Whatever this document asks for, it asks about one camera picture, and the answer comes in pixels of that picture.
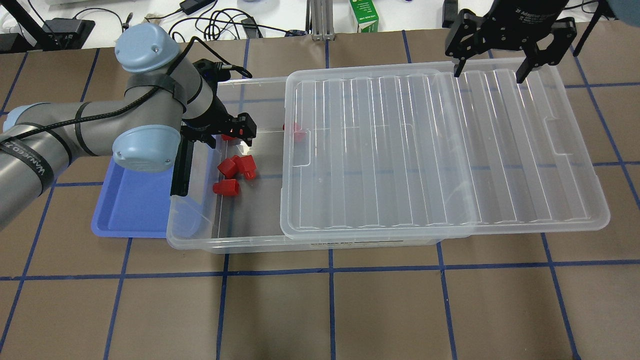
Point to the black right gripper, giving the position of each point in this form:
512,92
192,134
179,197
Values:
525,15

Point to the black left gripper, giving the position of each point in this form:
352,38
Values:
214,121

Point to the clear plastic box lid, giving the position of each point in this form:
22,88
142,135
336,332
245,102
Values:
531,171

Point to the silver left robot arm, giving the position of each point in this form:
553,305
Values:
167,100

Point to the clear plastic storage box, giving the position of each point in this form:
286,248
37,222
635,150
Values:
250,200

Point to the red block under lid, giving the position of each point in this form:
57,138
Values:
294,133

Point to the blue plastic tray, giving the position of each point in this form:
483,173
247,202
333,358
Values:
135,204

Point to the black power adapter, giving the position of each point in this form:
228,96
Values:
189,7

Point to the green milk carton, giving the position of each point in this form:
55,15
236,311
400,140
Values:
364,16

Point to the black box handle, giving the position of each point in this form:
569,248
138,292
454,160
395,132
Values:
180,180

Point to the aluminium frame post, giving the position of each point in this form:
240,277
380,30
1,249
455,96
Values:
319,20

